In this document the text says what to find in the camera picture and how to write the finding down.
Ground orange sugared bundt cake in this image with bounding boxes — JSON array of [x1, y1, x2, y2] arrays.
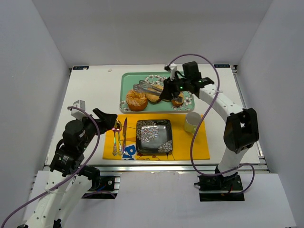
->
[[126, 90, 148, 112]]

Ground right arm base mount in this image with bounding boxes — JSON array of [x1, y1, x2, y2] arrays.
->
[[194, 173, 245, 202]]

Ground blue label sticker right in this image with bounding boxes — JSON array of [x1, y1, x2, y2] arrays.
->
[[213, 64, 230, 68]]

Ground yellow printed placemat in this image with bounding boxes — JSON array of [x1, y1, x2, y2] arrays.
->
[[102, 114, 211, 162]]

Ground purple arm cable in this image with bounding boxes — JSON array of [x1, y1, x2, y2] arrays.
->
[[0, 106, 102, 228], [166, 53, 255, 197]]

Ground black floral square plate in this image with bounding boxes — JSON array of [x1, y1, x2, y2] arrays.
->
[[136, 119, 173, 154]]

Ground iridescent spoon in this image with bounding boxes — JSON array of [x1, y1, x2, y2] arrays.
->
[[112, 120, 119, 156]]

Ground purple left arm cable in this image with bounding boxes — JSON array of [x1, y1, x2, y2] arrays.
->
[[0, 106, 102, 228]]

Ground aluminium table frame rail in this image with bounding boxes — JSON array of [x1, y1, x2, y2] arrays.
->
[[44, 163, 269, 173]]

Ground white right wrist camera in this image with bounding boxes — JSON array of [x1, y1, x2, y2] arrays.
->
[[164, 63, 177, 81]]

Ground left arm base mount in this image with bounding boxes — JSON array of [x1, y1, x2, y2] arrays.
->
[[78, 166, 118, 200]]

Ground blue label sticker left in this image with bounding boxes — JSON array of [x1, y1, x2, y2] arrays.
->
[[73, 66, 89, 70]]

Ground silver metal tongs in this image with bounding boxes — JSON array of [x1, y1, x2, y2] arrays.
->
[[133, 80, 183, 104]]

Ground brown bread slice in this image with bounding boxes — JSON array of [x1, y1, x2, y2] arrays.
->
[[171, 92, 184, 107]]

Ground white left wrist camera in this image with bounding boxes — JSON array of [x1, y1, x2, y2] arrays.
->
[[68, 100, 86, 120]]

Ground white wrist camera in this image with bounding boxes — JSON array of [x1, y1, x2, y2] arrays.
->
[[164, 63, 177, 81], [68, 100, 86, 120]]

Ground pale yellow mug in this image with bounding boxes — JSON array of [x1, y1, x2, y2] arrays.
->
[[184, 112, 202, 135]]

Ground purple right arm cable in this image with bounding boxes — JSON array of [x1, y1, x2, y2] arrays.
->
[[166, 53, 255, 197]]

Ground plain beige bagel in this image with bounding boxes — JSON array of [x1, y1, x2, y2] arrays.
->
[[145, 85, 163, 103]]

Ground iridescent knife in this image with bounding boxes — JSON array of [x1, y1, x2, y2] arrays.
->
[[123, 117, 128, 154]]

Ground green floral tray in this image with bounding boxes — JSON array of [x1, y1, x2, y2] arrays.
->
[[119, 72, 195, 113]]

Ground blue label sticker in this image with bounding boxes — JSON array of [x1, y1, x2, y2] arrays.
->
[[73, 66, 89, 70], [213, 64, 230, 68]]

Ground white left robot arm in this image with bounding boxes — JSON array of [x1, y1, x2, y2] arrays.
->
[[23, 106, 117, 228]]

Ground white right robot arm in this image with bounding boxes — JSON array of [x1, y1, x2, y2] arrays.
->
[[160, 61, 259, 178]]

